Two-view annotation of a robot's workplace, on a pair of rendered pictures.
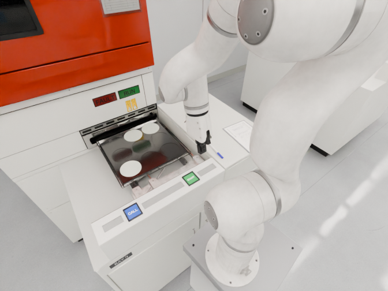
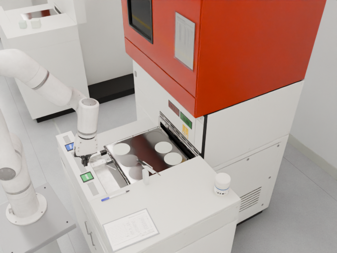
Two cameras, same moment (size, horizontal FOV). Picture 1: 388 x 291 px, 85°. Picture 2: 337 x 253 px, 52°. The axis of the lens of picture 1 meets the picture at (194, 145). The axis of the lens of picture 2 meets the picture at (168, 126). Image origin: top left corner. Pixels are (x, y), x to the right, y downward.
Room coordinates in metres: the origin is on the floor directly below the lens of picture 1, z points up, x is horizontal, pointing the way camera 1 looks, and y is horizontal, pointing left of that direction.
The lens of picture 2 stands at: (1.07, -1.12, 2.22)
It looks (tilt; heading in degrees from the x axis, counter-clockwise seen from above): 39 degrees down; 96
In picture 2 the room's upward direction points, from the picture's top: straight up
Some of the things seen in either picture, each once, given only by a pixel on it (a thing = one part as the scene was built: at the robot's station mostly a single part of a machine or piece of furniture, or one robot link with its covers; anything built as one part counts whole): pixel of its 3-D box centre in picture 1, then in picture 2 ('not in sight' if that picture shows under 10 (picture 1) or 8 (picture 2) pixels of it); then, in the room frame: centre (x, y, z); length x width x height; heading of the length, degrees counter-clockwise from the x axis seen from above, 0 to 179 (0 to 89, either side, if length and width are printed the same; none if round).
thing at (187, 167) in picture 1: (171, 182); (104, 177); (0.60, 0.10, 0.87); 0.36 x 0.08 x 0.03; 126
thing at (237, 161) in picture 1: (211, 129); (165, 210); (0.95, -0.10, 0.89); 0.62 x 0.35 x 0.14; 36
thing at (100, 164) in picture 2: (156, 186); (98, 164); (0.55, 0.17, 0.89); 0.08 x 0.03 x 0.03; 36
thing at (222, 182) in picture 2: not in sight; (221, 184); (1.21, -0.02, 1.01); 0.07 x 0.07 x 0.10
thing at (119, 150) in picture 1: (141, 146); (146, 153); (0.81, 0.28, 0.90); 0.34 x 0.34 x 0.01; 36
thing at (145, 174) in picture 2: not in sight; (148, 172); (0.86, 0.01, 1.03); 0.06 x 0.04 x 0.13; 36
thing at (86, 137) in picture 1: (123, 127); (177, 140); (0.97, 0.41, 0.89); 0.44 x 0.02 x 0.10; 126
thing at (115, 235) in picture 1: (166, 203); (80, 171); (0.47, 0.11, 0.89); 0.55 x 0.09 x 0.14; 126
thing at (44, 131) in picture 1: (84, 119); (164, 107); (0.87, 0.56, 1.02); 0.82 x 0.03 x 0.40; 126
